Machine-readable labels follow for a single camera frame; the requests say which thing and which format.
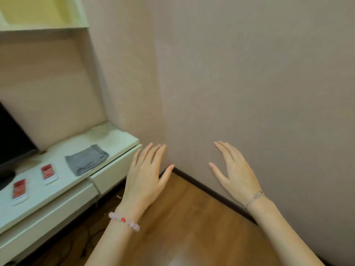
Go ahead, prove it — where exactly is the person's left forearm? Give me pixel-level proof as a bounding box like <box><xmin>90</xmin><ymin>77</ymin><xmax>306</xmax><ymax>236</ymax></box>
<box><xmin>84</xmin><ymin>216</ymin><xmax>139</xmax><ymax>266</ymax></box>

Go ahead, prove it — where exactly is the white cabinet drawer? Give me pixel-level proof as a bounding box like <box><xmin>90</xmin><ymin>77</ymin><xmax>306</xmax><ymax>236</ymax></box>
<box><xmin>0</xmin><ymin>180</ymin><xmax>100</xmax><ymax>265</ymax></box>
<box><xmin>89</xmin><ymin>144</ymin><xmax>143</xmax><ymax>195</ymax></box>

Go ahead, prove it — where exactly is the grey folded cloth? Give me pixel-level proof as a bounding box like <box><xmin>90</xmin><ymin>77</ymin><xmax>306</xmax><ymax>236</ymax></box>
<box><xmin>65</xmin><ymin>144</ymin><xmax>109</xmax><ymax>177</ymax></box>

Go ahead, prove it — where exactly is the person's left hand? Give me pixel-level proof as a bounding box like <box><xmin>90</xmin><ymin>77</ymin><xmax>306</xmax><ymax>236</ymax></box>
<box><xmin>121</xmin><ymin>143</ymin><xmax>175</xmax><ymax>218</ymax></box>

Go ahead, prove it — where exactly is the black television screen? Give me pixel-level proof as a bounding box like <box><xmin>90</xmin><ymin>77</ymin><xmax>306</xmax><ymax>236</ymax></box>
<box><xmin>0</xmin><ymin>102</ymin><xmax>39</xmax><ymax>167</ymax></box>

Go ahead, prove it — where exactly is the person's right forearm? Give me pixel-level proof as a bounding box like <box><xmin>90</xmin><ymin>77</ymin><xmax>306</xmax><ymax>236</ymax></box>
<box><xmin>245</xmin><ymin>197</ymin><xmax>326</xmax><ymax>266</ymax></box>

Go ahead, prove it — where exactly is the white low cabinet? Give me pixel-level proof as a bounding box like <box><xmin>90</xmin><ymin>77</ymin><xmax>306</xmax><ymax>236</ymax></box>
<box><xmin>0</xmin><ymin>122</ymin><xmax>143</xmax><ymax>266</ymax></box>

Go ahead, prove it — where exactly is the black television stand base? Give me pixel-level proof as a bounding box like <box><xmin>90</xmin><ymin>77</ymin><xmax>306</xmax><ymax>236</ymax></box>
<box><xmin>0</xmin><ymin>170</ymin><xmax>16</xmax><ymax>191</ymax></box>

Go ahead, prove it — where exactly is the red and white packet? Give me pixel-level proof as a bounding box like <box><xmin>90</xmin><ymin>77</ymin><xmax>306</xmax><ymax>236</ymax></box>
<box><xmin>41</xmin><ymin>164</ymin><xmax>59</xmax><ymax>185</ymax></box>
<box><xmin>12</xmin><ymin>178</ymin><xmax>30</xmax><ymax>206</ymax></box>

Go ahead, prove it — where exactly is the pink bead bracelet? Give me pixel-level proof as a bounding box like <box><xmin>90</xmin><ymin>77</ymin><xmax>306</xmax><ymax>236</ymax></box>
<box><xmin>109</xmin><ymin>212</ymin><xmax>140</xmax><ymax>232</ymax></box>

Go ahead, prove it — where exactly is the person's right hand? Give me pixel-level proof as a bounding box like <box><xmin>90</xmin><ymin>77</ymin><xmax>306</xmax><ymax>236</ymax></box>
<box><xmin>209</xmin><ymin>141</ymin><xmax>263</xmax><ymax>207</ymax></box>

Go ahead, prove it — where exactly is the silver chain bracelet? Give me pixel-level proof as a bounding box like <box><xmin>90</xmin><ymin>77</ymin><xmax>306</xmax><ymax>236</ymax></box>
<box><xmin>244</xmin><ymin>191</ymin><xmax>265</xmax><ymax>209</ymax></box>

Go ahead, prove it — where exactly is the white wall shelf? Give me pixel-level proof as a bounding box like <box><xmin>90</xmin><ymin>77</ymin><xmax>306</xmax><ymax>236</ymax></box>
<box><xmin>0</xmin><ymin>0</ymin><xmax>89</xmax><ymax>32</ymax></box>

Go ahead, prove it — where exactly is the dark brown baseboard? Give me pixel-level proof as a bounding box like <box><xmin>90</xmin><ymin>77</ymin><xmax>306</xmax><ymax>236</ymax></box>
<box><xmin>159</xmin><ymin>167</ymin><xmax>259</xmax><ymax>225</ymax></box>

